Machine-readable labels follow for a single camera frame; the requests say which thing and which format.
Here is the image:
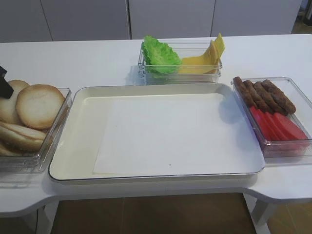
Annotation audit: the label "tomato slice leftmost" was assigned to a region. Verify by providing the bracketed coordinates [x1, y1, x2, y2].
[249, 106, 272, 141]

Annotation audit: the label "clear bun container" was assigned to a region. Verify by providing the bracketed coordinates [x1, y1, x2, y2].
[0, 88, 72, 188]

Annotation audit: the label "clear lettuce cheese container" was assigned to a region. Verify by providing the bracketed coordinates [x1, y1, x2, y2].
[138, 39, 222, 85]

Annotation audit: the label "tomato slice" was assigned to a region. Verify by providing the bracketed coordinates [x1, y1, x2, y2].
[257, 109, 280, 141]
[264, 112, 289, 141]
[273, 113, 308, 140]
[249, 106, 272, 141]

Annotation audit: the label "green lettuce leaf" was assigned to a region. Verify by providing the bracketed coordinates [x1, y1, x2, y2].
[142, 35, 182, 74]

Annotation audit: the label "bun half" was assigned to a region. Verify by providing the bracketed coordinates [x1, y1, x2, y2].
[0, 80, 29, 125]
[0, 121, 46, 152]
[16, 84, 65, 130]

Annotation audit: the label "brown patty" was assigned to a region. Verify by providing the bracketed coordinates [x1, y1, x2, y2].
[261, 79, 296, 114]
[253, 81, 288, 116]
[233, 77, 257, 109]
[243, 80, 273, 114]

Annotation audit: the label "white rectangular metal tray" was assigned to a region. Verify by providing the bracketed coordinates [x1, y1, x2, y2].
[48, 83, 264, 184]

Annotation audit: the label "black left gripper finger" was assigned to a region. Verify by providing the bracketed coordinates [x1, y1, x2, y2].
[0, 66, 14, 99]

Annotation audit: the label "upright yellow cheese slices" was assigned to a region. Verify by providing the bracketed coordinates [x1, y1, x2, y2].
[204, 33, 225, 66]

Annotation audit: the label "white paper sheet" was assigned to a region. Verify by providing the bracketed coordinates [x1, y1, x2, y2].
[93, 93, 265, 176]

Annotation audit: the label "flat yellow cheese slice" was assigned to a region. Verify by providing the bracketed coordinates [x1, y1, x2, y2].
[178, 55, 218, 74]

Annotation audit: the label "brown patty rightmost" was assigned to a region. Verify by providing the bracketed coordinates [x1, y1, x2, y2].
[261, 79, 296, 114]

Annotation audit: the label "white table leg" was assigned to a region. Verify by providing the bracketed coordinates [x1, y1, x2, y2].
[245, 196, 277, 234]

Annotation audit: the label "clear patty tomato container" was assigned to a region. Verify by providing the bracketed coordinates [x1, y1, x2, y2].
[231, 77, 312, 163]

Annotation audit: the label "brown patty leftmost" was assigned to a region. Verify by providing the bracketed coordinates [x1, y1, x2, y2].
[233, 77, 257, 109]

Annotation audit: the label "tomato slice rightmost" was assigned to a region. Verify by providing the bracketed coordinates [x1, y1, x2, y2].
[273, 113, 308, 140]

